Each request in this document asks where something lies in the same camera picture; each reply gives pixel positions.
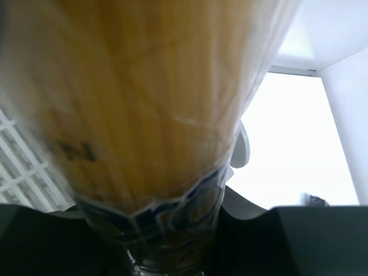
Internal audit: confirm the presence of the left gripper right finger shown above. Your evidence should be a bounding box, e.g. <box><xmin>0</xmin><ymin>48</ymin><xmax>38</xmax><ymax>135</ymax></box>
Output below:
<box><xmin>209</xmin><ymin>188</ymin><xmax>367</xmax><ymax>275</ymax></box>

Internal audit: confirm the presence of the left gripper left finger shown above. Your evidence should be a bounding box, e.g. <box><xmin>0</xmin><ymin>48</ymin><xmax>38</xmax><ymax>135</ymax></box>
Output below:
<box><xmin>1</xmin><ymin>204</ymin><xmax>129</xmax><ymax>275</ymax></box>

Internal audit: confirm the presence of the pasta bag label side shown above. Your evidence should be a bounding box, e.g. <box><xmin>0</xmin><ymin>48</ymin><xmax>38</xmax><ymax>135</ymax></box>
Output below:
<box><xmin>1</xmin><ymin>1</ymin><xmax>299</xmax><ymax>275</ymax></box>
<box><xmin>303</xmin><ymin>193</ymin><xmax>330</xmax><ymax>207</ymax></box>

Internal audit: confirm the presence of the grey three-tier tray shelf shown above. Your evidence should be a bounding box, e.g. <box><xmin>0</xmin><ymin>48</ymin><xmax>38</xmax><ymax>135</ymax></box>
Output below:
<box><xmin>1</xmin><ymin>110</ymin><xmax>75</xmax><ymax>213</ymax></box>

